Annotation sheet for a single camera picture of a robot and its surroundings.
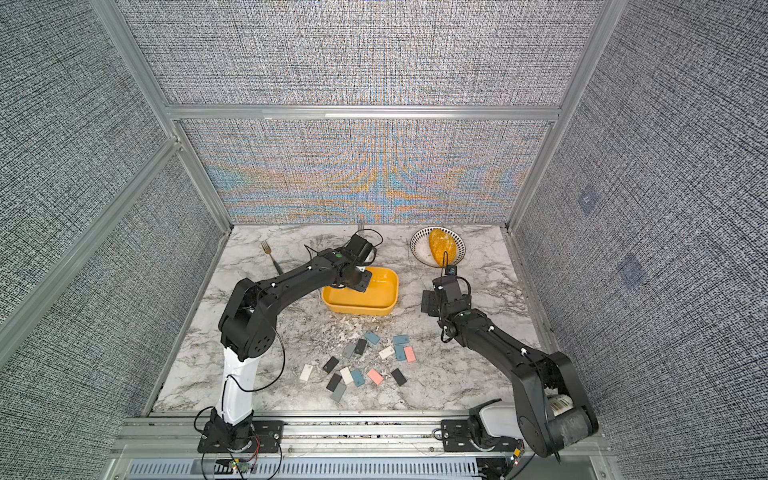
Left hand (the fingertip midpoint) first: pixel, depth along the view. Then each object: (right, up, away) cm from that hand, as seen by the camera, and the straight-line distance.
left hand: (366, 277), depth 96 cm
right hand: (+23, -3, -6) cm, 24 cm away
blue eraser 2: (+10, -21, -8) cm, 25 cm away
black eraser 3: (-8, -28, -14) cm, 32 cm away
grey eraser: (-5, -21, -8) cm, 23 cm away
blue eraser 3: (-2, -27, -13) cm, 30 cm away
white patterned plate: (+19, +11, +16) cm, 27 cm away
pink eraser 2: (+3, -27, -13) cm, 30 cm away
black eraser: (-2, -20, -8) cm, 22 cm away
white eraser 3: (-5, -26, -13) cm, 30 cm away
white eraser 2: (-16, -26, -12) cm, 33 cm away
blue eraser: (+2, -17, -6) cm, 18 cm away
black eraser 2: (-10, -24, -11) cm, 28 cm away
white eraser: (+6, -21, -9) cm, 24 cm away
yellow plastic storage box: (+4, -7, +2) cm, 8 cm away
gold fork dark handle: (-38, +9, +17) cm, 43 cm away
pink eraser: (+13, -22, -9) cm, 27 cm away
